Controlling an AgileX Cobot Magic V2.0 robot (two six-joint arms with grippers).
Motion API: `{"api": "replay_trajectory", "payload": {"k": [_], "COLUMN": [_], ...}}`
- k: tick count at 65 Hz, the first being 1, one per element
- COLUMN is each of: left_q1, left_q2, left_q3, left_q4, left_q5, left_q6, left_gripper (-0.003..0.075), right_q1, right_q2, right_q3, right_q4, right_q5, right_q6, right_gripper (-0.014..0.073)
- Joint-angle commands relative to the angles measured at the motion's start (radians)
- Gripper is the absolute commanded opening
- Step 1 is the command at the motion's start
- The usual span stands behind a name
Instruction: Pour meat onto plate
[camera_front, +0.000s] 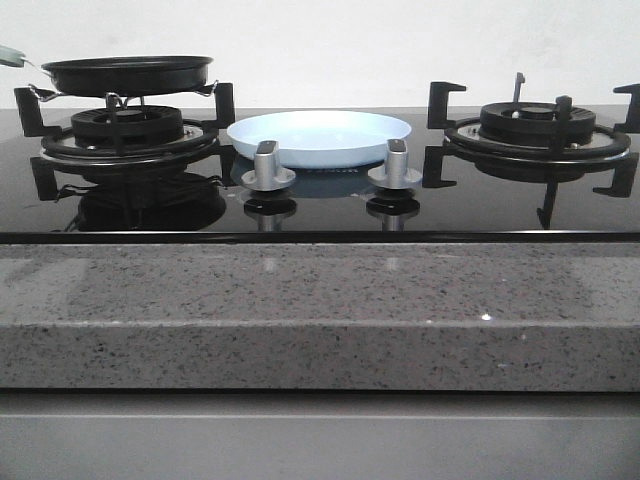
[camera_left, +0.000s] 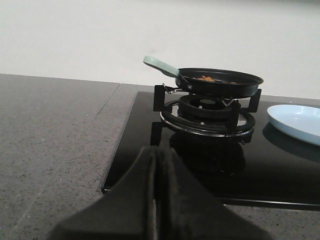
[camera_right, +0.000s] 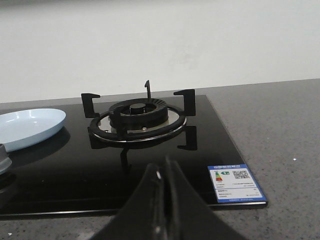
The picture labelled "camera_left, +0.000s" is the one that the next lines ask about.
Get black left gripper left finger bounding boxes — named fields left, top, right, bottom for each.
left=48, top=145, right=158, bottom=240

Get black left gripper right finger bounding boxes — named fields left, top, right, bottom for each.
left=156, top=139, right=275, bottom=240

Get black pan with green handle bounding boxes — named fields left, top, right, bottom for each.
left=143, top=56, right=264, bottom=99

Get brown meat pieces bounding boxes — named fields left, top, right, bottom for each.
left=192, top=75, right=235, bottom=84

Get light blue plate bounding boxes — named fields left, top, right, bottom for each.
left=266, top=104, right=320, bottom=146

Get black burner under pan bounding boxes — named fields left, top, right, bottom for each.
left=177, top=95, right=241, bottom=125

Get black glass gas cooktop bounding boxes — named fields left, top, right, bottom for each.
left=101, top=92, right=320, bottom=211

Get black pan support grate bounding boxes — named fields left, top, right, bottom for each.
left=150, top=85, right=262, bottom=146

